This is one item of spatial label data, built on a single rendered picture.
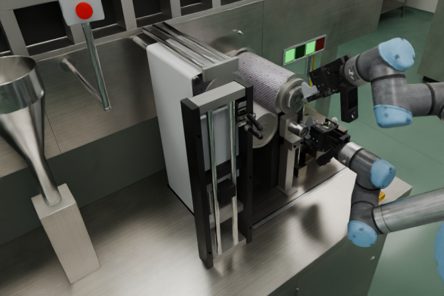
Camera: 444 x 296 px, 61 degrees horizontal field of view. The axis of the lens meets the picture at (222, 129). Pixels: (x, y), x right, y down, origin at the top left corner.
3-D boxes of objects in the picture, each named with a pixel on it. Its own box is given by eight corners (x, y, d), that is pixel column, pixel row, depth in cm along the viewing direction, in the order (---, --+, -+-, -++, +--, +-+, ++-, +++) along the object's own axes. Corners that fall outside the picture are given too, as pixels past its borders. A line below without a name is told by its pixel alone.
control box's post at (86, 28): (105, 110, 83) (81, 21, 71) (102, 107, 84) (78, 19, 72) (111, 108, 83) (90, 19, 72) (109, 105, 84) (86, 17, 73)
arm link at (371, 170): (377, 197, 105) (383, 174, 100) (345, 176, 112) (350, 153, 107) (394, 184, 108) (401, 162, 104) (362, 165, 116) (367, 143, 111)
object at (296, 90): (291, 89, 110) (308, 85, 114) (287, 86, 111) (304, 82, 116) (287, 111, 114) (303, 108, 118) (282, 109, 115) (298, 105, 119)
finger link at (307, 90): (296, 85, 114) (317, 75, 106) (304, 103, 114) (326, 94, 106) (289, 88, 113) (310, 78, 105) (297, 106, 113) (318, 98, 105)
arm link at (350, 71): (382, 76, 94) (361, 86, 90) (368, 82, 98) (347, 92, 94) (370, 49, 94) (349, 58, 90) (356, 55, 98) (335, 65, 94)
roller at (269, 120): (248, 153, 115) (248, 121, 108) (203, 117, 132) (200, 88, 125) (277, 139, 120) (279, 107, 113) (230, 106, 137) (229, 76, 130)
